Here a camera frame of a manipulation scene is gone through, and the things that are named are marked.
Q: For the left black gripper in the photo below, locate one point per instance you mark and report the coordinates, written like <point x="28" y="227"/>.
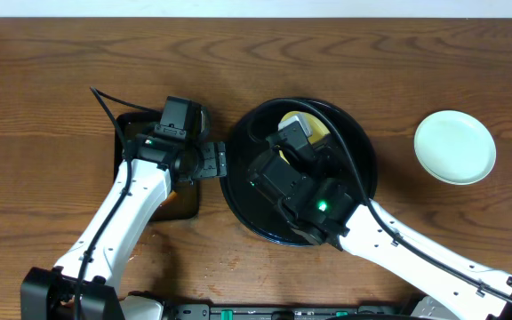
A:
<point x="214" y="160"/>

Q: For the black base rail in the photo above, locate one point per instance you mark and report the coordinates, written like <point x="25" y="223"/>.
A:
<point x="206" y="312"/>

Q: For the round black tray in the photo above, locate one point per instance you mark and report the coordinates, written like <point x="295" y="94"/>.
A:
<point x="247" y="209"/>

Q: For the light blue plate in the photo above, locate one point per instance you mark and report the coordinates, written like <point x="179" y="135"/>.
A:
<point x="454" y="147"/>

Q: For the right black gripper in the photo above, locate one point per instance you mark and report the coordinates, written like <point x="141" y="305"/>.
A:
<point x="327" y="157"/>

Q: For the yellow plate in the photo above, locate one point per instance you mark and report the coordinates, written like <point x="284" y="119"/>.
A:
<point x="316" y="126"/>

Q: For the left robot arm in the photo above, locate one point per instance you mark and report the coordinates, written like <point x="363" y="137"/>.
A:
<point x="84" y="282"/>

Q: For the black rectangular water tray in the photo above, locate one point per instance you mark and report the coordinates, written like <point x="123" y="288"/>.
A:
<point x="186" y="204"/>

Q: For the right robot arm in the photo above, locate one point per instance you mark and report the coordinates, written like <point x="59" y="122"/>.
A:
<point x="470" y="290"/>

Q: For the green orange sponge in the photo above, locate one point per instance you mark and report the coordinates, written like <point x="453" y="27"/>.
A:
<point x="170" y="197"/>

